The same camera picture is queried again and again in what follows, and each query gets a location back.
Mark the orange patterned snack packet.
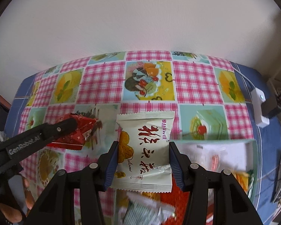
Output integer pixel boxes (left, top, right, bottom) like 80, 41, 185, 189
160, 180, 189, 225

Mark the bright red snack packet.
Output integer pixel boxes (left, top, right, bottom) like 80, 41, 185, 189
47, 113, 102, 150

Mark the white peach cake packet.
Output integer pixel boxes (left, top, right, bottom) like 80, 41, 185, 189
111, 111, 175, 193

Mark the steamed cake clear packet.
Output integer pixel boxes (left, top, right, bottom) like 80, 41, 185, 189
190, 145, 227, 172

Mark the silver green snack packet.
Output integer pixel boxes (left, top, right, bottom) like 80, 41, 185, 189
123, 192, 176, 225

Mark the person left hand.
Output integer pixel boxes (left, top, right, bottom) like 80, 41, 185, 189
0, 175, 35, 224

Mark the blue white crumpled packet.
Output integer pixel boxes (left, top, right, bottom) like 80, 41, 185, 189
0, 131, 8, 143

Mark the yellow barcode snack packet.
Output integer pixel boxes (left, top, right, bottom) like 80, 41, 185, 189
231, 171, 251, 193

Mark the white tray green rim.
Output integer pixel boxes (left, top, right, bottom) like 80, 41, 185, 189
174, 139, 262, 207

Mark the blue bed sheet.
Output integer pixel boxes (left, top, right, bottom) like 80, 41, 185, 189
3, 61, 281, 221

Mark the black power adapter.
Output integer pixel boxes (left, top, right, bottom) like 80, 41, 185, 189
261, 95, 281, 119

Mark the pink checkered tablecloth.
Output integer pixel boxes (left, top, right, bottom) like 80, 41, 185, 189
16, 50, 255, 225

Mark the white power strip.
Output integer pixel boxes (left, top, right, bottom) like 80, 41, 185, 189
250, 88, 270, 128

